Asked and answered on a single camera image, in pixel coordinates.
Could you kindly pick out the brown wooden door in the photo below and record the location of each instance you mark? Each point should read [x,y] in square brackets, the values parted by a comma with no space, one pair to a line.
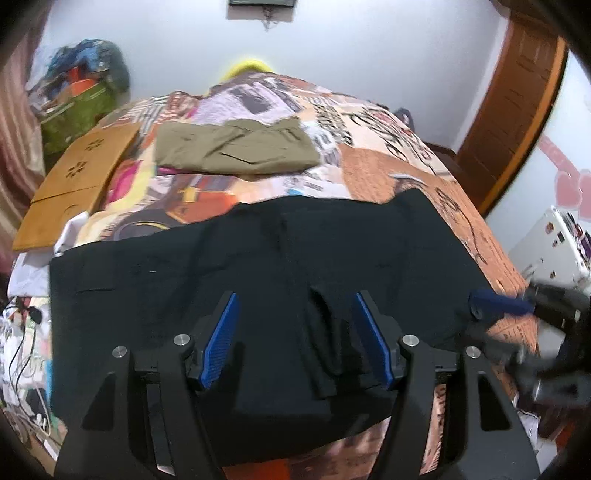
[514,111]

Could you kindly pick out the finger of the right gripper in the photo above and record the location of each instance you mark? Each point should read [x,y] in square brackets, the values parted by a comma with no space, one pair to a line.
[487,304]
[499,352]

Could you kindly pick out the yellow pillow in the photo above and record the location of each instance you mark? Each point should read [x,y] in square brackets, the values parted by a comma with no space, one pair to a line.
[246,65]

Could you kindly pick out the black pants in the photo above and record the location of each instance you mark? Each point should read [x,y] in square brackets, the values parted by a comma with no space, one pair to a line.
[297,378]

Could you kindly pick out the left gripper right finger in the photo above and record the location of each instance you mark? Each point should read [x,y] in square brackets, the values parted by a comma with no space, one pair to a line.
[483,437]

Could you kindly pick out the printed bed blanket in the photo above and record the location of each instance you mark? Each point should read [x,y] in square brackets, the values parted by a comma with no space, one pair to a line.
[367,155]

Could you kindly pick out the grey bag on floor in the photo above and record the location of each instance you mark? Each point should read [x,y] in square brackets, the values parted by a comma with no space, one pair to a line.
[406,117]

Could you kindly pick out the white box with stickers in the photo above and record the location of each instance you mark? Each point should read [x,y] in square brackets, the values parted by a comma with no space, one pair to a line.
[556,250]

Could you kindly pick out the folded olive green pants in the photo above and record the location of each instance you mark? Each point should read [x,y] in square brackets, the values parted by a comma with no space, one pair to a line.
[237,147]

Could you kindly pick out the striped pink curtain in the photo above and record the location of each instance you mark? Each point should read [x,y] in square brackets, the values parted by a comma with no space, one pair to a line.
[22,165]

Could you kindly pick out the pile of clothes clutter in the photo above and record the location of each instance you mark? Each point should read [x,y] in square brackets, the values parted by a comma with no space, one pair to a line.
[97,59]

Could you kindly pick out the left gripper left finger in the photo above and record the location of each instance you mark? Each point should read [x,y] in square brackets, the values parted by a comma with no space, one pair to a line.
[112,438]

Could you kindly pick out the green storage bag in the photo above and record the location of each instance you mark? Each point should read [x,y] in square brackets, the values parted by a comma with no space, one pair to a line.
[76,117]

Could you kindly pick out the wooden lap board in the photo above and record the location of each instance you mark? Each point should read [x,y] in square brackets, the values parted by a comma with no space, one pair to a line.
[74,185]

